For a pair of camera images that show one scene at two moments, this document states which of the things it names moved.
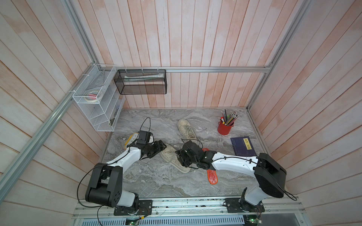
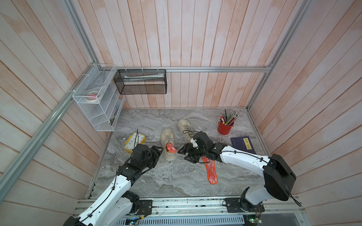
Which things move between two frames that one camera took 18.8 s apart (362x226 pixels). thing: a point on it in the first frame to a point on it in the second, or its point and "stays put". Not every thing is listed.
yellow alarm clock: (131, 139) stays put
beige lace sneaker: (169, 156) to (167, 136)
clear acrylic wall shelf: (100, 96) stays put
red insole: (212, 173) stays put
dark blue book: (242, 146) stays put
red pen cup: (224, 129) stays put
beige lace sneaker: (187, 132) stays put
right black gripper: (182, 152) to (187, 149)
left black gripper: (158, 149) to (155, 153)
